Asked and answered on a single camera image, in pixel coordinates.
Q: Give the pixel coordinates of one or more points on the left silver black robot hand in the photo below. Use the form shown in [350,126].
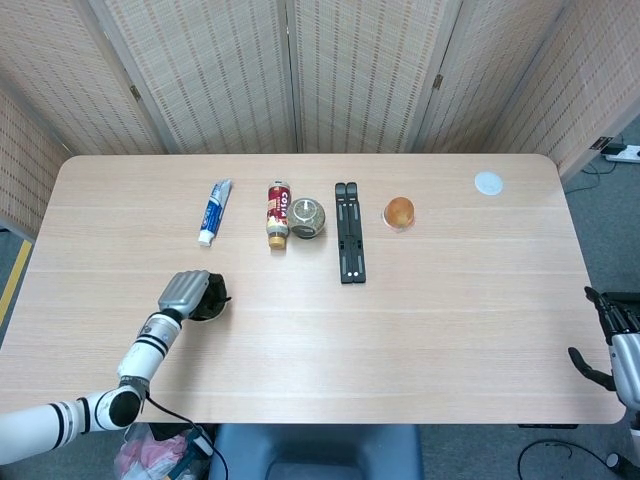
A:
[182,292]

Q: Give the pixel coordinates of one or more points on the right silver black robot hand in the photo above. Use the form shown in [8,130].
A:
[627,360]

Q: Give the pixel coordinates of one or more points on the clear plastic bag with items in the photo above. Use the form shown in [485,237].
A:
[150,455]

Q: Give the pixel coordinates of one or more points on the white round table grommet cover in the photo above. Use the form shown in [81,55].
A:
[488,183]

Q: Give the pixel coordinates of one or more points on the cup of dark coffee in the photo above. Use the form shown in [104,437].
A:
[223,312]

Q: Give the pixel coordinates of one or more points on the black folding laptop stand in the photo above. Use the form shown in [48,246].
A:
[351,235]

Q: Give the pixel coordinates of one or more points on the white power strip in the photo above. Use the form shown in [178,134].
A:
[625,153]

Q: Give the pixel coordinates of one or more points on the blue white toothpaste tube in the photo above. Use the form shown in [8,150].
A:
[214,212]

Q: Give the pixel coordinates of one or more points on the red Costa coffee bottle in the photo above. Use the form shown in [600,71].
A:
[279,210]

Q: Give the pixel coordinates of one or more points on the woven folding screen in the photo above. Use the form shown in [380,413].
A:
[225,75]

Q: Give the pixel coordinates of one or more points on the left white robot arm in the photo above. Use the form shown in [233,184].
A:
[145,350]

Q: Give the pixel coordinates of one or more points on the orange jelly cup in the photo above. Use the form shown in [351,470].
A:
[399,212]

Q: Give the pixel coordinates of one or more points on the round glass spice jar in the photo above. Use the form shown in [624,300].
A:
[306,217]

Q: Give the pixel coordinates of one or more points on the blue grey chair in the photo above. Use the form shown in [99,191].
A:
[315,450]

